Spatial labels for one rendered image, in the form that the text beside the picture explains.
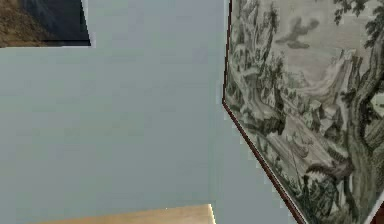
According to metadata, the light wooden furniture top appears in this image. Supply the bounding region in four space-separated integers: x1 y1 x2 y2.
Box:
31 203 216 224

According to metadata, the grey-green landscape framed picture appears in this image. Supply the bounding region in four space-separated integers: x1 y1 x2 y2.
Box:
222 0 384 224

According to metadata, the dark mountain framed picture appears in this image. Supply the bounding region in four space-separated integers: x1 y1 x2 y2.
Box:
0 0 92 48

